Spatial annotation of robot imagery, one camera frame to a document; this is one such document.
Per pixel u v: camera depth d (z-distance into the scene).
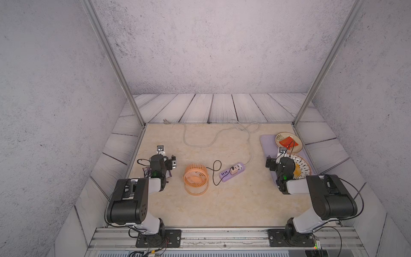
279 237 0.73
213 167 0.98
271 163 0.87
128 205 0.44
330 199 0.46
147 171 0.75
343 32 0.78
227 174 0.85
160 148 0.82
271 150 1.08
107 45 0.81
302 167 0.96
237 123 1.23
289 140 1.09
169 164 0.87
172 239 0.73
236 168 0.89
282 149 0.81
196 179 0.85
